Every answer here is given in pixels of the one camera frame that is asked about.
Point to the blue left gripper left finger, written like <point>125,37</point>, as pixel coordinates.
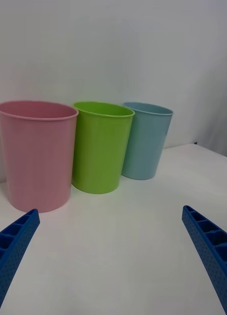
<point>12,251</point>

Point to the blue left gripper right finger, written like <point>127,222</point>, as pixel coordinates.
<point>211,256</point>

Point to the pink plastic waste bin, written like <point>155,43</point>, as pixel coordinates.
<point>37,157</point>

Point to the pale blue plastic waste bin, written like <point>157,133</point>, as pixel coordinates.
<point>145,145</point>

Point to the green plastic waste bin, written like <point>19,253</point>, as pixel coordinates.
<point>98,152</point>

